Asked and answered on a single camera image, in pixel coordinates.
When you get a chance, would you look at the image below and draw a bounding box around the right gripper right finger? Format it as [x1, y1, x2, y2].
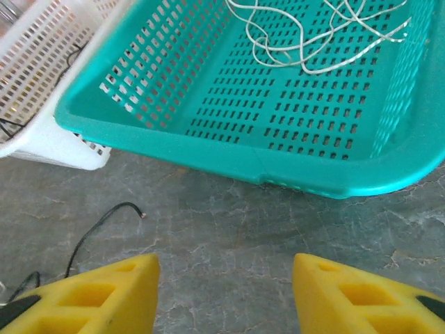
[291, 253, 445, 334]

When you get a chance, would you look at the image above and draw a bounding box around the cable pile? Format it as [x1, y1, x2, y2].
[64, 202, 147, 279]

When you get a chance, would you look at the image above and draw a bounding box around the thin white cable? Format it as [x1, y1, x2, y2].
[225, 0, 305, 69]
[300, 0, 413, 76]

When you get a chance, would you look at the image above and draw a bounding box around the thin black cable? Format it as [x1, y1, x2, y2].
[8, 271, 42, 303]

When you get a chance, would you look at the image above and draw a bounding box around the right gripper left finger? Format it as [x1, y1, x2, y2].
[0, 253, 161, 334]

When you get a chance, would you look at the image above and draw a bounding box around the teal plastic basket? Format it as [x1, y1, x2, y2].
[54, 0, 445, 200]

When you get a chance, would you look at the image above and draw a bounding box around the white plastic basket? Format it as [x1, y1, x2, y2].
[0, 0, 140, 171]

